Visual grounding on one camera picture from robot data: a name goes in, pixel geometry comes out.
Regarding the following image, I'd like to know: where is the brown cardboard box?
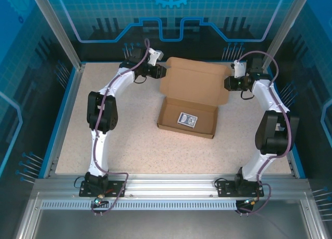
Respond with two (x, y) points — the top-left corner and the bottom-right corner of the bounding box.
(156, 57), (233, 140)

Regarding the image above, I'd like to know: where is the blue playing card deck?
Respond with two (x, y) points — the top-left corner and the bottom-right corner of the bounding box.
(177, 111), (198, 129)

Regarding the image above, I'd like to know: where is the small board with green light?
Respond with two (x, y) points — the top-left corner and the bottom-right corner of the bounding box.
(92, 194), (109, 207)
(241, 197), (260, 206)

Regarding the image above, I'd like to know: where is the metal front shelf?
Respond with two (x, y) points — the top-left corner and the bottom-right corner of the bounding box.
(15, 192), (325, 239)

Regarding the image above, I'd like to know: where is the aluminium frame post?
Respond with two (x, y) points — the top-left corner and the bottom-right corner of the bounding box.
(260, 0), (305, 72)
(28, 0), (87, 72)

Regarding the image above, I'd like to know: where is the aluminium side rail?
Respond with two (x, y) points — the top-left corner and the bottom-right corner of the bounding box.
(43, 64), (86, 179)
(260, 66), (306, 179)

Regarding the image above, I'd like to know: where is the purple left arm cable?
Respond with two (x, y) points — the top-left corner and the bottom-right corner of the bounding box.
(90, 38), (151, 216)

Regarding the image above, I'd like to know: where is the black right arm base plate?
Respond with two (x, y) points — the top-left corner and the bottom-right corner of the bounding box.
(216, 180), (265, 198)

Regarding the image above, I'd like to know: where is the aluminium front rail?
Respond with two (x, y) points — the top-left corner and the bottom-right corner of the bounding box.
(33, 173), (312, 198)

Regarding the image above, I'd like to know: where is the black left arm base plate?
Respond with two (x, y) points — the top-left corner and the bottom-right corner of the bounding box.
(79, 180), (127, 198)

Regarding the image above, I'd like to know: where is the slotted cable duct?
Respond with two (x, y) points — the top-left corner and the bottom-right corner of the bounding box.
(40, 200), (241, 212)

